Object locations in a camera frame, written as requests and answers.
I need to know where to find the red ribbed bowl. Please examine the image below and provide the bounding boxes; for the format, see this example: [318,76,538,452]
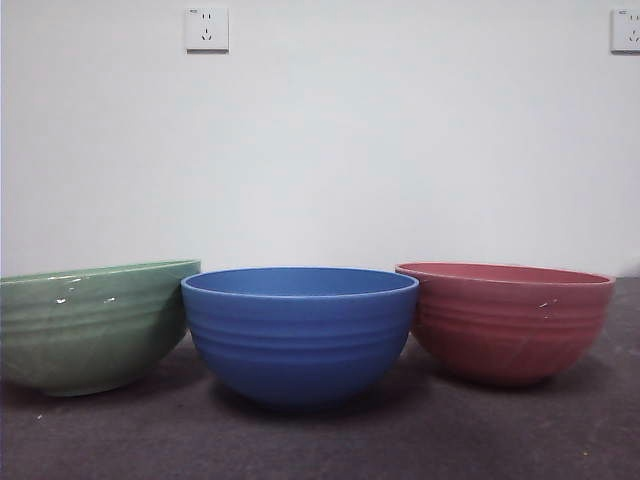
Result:
[394,260,618,388]

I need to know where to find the white wall socket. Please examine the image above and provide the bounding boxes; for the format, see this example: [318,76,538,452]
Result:
[184,6,231,54]
[609,8,640,56]

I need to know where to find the blue ribbed bowl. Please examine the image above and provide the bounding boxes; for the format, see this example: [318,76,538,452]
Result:
[180,266,421,413]

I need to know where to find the green ribbed bowl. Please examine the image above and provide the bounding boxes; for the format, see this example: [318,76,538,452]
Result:
[0,258,203,398]

